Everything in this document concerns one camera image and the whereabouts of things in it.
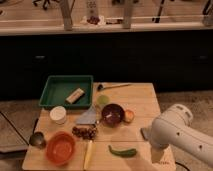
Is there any green pepper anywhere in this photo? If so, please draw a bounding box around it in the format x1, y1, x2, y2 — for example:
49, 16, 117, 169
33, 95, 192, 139
108, 145, 137, 158

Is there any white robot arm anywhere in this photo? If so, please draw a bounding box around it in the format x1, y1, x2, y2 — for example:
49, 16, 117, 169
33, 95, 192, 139
148, 104, 213, 168

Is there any white paper cup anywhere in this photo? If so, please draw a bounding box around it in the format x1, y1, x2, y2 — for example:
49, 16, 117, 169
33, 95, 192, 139
50, 106, 66, 124

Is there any green lime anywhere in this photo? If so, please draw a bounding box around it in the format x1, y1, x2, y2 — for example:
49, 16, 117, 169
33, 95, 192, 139
97, 95, 109, 106

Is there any dark purple bowl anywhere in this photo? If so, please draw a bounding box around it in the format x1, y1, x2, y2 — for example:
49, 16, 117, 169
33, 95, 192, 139
101, 104, 124, 127

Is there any beige wooden block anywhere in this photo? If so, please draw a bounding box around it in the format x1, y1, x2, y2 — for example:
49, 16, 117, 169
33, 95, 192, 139
66, 88, 84, 104

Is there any green plastic tray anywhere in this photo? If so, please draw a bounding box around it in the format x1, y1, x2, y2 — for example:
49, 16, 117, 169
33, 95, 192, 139
39, 75, 93, 109

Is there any red yellow apple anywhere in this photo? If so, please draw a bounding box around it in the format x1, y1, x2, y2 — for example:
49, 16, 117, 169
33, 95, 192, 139
124, 110, 134, 123

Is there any bunch of dark grapes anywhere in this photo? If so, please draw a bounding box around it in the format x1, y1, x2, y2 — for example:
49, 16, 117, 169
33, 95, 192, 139
72, 127, 98, 140

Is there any blue sponge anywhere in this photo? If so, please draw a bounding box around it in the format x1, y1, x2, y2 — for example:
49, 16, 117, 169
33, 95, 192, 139
140, 128, 150, 141

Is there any orange plastic bowl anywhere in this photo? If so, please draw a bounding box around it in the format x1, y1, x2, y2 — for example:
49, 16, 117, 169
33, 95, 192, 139
46, 131, 75, 166

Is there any wooden handled brush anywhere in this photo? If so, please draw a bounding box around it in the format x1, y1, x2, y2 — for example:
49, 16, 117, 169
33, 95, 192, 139
97, 83, 131, 91

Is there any black cable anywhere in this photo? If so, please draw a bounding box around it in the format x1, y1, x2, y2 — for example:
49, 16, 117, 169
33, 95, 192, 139
0, 111, 30, 146
175, 161, 192, 171

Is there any black cable on left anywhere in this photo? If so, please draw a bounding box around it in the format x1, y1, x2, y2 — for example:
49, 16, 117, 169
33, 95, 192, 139
0, 111, 30, 146

